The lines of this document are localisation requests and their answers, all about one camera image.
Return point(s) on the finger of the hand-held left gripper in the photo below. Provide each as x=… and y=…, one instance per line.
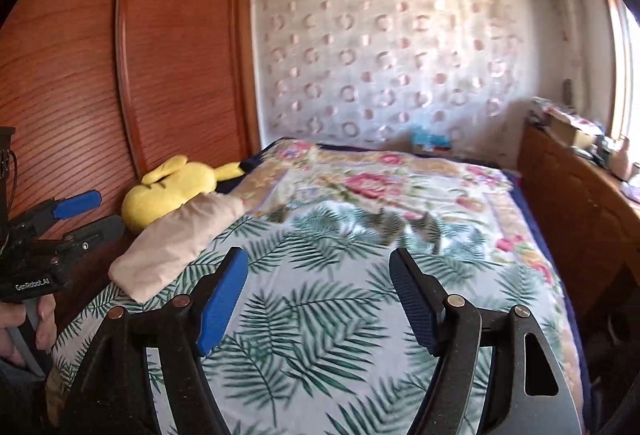
x=100, y=232
x=75, y=205

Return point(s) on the brown wooden wardrobe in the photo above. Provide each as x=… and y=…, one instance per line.
x=175, y=40

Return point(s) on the blue item at bed head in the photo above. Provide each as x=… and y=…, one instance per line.
x=430, y=140

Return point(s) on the circle-patterned wall curtain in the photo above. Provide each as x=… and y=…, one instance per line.
x=375, y=65

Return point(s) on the floral blanket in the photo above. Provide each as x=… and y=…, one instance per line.
x=375, y=180

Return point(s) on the white window curtain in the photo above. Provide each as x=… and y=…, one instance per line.
x=575, y=15

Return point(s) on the pink bottle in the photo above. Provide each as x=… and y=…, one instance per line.
x=621, y=162

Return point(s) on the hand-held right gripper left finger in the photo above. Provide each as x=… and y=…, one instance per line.
x=222, y=305

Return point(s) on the yellow plush toy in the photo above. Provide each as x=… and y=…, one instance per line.
x=165, y=195

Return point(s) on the plain cardboard box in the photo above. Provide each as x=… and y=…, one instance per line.
x=570, y=130

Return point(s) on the beige printed T-shirt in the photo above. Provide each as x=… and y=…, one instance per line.
x=175, y=245

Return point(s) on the person's left hand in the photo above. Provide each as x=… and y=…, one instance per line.
x=47, y=325

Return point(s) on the long wooden cabinet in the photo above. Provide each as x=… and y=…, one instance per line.
x=565, y=195

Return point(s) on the leaf-print bedsheet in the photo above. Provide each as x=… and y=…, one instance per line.
x=310, y=315

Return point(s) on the printed cloth bundle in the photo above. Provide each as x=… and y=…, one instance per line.
x=555, y=107

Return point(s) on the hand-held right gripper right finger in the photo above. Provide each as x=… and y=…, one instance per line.
x=415, y=300

